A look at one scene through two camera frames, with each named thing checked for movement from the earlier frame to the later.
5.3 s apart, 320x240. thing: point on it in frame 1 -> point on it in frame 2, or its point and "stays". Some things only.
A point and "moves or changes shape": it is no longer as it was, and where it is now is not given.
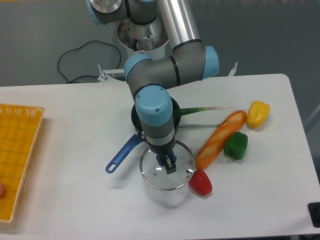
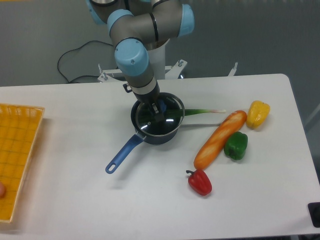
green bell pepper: (236, 145) stays
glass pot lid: (155, 175) moves or changes shape
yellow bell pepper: (257, 113) stays
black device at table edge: (314, 210) stays
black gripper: (162, 150) -> (150, 99)
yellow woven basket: (19, 128) stays
